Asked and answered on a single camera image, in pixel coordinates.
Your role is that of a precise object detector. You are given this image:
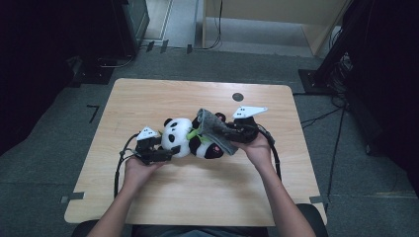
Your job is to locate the black angled floor tape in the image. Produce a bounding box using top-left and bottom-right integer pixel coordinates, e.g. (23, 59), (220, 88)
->
(86, 104), (101, 124)

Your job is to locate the black chair armrest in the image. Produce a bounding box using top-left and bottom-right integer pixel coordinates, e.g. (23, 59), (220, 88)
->
(295, 202), (329, 237)
(71, 219), (100, 237)

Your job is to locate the grey cloth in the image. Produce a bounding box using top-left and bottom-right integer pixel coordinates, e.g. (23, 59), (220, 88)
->
(196, 108), (239, 156)

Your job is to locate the black monitor cabinet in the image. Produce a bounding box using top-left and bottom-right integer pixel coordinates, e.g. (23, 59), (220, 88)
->
(112, 0), (151, 58)

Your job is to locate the long black floor cable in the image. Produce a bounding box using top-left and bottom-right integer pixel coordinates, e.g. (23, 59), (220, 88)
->
(325, 105), (347, 198)

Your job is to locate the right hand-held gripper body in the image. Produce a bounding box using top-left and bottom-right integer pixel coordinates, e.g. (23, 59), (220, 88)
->
(232, 106), (269, 144)

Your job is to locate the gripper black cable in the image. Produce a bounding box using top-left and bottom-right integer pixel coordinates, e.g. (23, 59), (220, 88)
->
(256, 122), (283, 182)
(113, 132), (140, 198)

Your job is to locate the person's left hand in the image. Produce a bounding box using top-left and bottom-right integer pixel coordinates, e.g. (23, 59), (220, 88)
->
(123, 156), (166, 196)

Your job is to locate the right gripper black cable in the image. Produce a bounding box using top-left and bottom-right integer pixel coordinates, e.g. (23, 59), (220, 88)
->
(256, 122), (283, 182)

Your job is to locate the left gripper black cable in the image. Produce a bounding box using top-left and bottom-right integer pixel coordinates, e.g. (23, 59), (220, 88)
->
(113, 132), (140, 198)

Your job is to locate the black metal stand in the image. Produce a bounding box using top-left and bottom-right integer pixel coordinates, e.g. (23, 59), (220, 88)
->
(297, 0), (367, 97)

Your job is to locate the hanging black cable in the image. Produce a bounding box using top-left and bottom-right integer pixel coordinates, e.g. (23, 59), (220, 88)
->
(204, 0), (223, 50)

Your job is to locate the person's lap clothing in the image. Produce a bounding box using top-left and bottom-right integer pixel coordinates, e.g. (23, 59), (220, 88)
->
(131, 225), (270, 237)

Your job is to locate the person's right hand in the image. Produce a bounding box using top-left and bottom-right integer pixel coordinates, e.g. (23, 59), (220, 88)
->
(231, 132), (273, 172)

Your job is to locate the black floor base plate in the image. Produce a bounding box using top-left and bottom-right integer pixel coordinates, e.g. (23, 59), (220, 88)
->
(70, 55), (116, 87)

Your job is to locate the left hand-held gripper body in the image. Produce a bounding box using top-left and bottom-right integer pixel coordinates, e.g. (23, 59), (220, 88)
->
(134, 126), (166, 165)

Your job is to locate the grey floor tape strip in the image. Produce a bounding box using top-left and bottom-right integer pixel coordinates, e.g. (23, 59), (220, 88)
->
(60, 192), (86, 204)
(309, 195), (330, 205)

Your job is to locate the panda plush toy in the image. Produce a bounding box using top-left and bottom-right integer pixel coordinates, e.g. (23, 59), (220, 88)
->
(160, 112), (231, 160)

